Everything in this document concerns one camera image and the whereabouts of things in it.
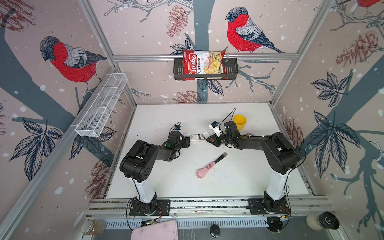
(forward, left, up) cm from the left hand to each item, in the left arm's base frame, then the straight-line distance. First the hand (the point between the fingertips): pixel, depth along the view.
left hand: (186, 138), depth 97 cm
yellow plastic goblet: (+4, -34, +12) cm, 36 cm away
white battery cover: (+5, -13, -4) cm, 15 cm away
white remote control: (+1, -5, -1) cm, 5 cm away
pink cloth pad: (-48, +8, -1) cm, 49 cm away
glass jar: (-47, +38, +6) cm, 60 cm away
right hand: (-3, -13, 0) cm, 13 cm away
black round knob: (-49, -14, +7) cm, 51 cm away
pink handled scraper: (-22, -9, -1) cm, 24 cm away
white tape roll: (-46, -59, +9) cm, 75 cm away
